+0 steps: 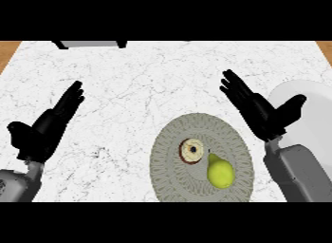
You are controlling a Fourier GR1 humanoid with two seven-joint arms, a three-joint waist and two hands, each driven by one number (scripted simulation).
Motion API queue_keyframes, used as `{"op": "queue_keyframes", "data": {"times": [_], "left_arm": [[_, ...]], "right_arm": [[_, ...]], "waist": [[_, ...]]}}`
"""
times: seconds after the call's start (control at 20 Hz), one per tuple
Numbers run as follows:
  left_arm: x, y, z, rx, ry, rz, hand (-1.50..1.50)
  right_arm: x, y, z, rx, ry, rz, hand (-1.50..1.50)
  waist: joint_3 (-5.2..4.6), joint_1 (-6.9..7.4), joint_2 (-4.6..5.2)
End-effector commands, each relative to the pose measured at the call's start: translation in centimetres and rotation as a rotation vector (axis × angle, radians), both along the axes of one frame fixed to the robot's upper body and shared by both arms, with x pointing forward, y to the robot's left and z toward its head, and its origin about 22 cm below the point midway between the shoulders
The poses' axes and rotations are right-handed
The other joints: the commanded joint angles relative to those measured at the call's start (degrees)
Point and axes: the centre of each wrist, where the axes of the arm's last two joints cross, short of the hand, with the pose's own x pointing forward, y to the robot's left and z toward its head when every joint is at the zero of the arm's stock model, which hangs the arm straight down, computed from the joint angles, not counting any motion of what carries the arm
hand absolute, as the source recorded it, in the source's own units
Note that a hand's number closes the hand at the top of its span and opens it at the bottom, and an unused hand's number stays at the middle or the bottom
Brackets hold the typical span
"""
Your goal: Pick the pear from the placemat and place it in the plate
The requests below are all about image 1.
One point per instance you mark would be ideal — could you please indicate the round grey patterned placemat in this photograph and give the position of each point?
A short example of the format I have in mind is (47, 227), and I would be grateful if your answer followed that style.
(173, 164)

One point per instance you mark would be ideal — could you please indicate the yellow-green pear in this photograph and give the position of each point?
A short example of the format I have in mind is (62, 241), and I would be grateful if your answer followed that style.
(220, 172)

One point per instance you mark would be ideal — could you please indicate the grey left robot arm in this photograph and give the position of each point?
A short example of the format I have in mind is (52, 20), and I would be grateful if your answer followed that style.
(15, 183)

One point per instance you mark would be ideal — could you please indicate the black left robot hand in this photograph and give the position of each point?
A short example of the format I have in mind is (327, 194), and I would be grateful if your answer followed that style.
(41, 129)

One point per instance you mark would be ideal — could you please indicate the grey appliance with black legs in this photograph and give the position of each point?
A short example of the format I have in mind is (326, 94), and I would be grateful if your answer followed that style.
(88, 43)

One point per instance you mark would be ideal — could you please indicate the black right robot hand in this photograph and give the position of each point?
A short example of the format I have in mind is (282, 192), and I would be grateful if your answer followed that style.
(261, 110)

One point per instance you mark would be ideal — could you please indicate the halved apple slice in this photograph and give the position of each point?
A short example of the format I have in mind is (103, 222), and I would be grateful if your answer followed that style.
(192, 150)

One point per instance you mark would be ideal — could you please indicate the white plate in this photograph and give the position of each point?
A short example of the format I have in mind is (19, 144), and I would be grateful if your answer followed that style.
(322, 120)

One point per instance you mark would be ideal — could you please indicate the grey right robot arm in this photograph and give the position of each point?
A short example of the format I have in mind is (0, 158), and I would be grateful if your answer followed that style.
(298, 172)

